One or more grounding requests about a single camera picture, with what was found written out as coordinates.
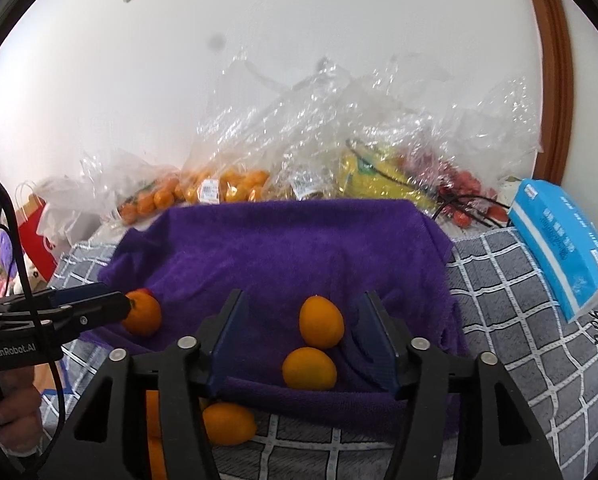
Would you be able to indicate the clear bag with oranges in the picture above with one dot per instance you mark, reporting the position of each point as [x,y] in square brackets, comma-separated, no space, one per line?
[139,195]

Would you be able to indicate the orange with green stem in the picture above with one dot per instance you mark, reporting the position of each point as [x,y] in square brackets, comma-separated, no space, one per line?
[143,314]

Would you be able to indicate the purple towel covered tray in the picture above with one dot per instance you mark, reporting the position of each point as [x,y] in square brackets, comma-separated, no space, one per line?
[279,255]

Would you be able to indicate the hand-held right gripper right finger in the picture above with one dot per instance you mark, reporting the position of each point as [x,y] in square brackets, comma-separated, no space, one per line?
[379,350]

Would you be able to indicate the brown wooden door frame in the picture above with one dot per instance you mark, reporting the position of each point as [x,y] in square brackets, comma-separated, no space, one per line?
[554,85]

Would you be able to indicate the labelled bag of oranges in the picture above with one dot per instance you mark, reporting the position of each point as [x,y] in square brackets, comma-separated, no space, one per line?
[234,185]

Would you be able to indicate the person's left hand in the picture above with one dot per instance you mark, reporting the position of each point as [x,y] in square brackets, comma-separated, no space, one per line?
[19,400]

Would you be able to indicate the blue tissue pack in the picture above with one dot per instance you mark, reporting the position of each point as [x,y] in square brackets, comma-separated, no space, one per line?
[564,245]

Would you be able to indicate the yellow banana bunch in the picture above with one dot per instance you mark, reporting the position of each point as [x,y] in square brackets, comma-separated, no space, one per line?
[379,175]

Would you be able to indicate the pile of cherry tomatoes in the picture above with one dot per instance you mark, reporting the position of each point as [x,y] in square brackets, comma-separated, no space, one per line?
[461,185]

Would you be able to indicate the red paper bag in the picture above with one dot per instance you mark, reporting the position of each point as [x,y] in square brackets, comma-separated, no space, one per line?
[34,240]

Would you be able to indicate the white plastic bag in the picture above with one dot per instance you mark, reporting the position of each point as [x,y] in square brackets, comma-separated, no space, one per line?
[66,205]

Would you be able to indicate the crumpled clear plastic wrap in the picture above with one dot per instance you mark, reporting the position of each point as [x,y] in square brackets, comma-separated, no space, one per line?
[329,120]

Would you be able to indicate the grey checkered blanket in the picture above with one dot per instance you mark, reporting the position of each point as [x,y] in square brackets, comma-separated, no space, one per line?
[519,370]

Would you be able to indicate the white spotted plush toy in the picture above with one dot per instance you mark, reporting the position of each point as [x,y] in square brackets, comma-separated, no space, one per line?
[31,274]

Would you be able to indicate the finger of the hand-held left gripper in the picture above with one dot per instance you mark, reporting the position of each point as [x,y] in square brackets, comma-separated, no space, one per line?
[79,294]
[99,315]

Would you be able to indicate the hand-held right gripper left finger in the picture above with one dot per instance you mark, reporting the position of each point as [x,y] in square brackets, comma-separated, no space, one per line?
[226,350]

